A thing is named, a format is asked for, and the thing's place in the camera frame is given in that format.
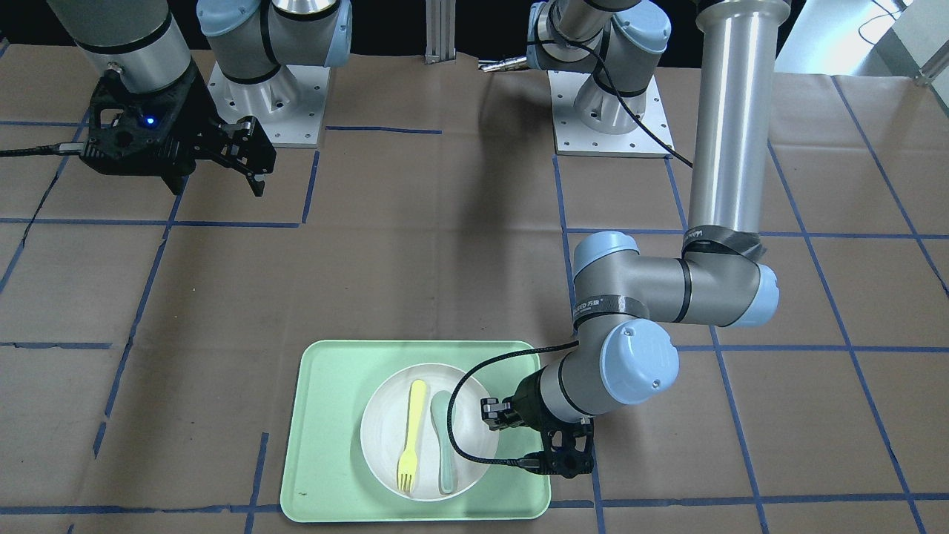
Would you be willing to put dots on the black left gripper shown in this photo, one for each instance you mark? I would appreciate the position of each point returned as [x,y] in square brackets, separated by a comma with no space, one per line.
[528,400]

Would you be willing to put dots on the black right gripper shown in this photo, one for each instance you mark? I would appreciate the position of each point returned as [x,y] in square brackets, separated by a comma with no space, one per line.
[199,127]

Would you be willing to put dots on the yellow plastic fork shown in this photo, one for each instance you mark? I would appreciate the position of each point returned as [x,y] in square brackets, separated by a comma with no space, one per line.
[407,465]

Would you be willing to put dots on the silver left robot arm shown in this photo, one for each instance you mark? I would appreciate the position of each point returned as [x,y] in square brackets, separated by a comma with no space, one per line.
[622,354]

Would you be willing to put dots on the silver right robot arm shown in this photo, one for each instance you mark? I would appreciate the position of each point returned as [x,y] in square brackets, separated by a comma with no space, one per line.
[252,41]

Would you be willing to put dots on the green plastic spoon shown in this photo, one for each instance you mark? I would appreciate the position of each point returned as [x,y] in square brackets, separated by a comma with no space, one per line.
[439,411]

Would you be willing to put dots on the light green tray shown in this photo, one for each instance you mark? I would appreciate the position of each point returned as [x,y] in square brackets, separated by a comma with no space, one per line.
[326,478]

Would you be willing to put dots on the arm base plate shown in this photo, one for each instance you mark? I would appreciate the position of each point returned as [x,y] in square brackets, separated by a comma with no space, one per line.
[290,106]
[591,122]

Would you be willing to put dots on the aluminium frame post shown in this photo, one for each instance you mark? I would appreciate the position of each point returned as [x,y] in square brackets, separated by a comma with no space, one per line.
[440,32]

